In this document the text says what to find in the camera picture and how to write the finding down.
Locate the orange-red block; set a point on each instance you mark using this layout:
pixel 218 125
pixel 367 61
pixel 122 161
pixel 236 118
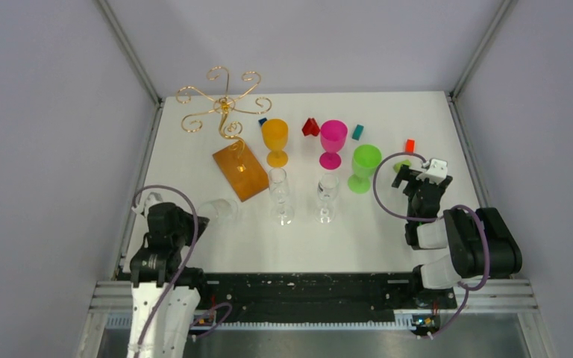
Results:
pixel 409 145

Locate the red block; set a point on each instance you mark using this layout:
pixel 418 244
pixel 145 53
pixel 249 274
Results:
pixel 310 127

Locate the lime green block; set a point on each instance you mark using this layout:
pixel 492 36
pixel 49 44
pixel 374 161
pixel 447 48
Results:
pixel 397 166

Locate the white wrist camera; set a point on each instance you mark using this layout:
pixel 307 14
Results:
pixel 142 209
pixel 435 170

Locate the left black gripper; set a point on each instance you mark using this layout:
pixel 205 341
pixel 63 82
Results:
pixel 183 213

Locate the clear stemmed wine glass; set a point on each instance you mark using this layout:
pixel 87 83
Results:
pixel 327 191

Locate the orange plastic goblet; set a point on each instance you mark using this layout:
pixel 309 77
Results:
pixel 275 134

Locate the gold wire wine glass rack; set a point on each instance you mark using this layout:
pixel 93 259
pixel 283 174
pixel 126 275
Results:
pixel 236 161

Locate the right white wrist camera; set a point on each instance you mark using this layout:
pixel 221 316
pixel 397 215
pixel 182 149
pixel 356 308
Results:
pixel 435 170

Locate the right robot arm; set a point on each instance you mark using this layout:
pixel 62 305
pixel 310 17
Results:
pixel 472 240

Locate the teal block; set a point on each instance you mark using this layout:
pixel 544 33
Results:
pixel 357 132

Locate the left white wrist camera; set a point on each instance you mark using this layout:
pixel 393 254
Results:
pixel 142 209

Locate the pink plastic goblet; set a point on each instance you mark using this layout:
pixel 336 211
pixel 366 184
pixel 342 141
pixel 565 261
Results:
pixel 333 134

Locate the clear tall flute glass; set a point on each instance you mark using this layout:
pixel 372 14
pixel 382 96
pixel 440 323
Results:
pixel 282 211

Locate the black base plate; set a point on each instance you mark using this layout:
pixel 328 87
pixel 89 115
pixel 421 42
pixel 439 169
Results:
pixel 315 298

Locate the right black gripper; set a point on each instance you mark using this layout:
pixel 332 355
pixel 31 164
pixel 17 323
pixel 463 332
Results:
pixel 405 174

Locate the green plastic goblet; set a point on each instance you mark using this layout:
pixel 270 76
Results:
pixel 366 158

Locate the clear short wine glass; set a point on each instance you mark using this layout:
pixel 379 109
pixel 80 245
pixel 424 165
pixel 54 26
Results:
pixel 219 212

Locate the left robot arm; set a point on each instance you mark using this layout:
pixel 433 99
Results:
pixel 165 292

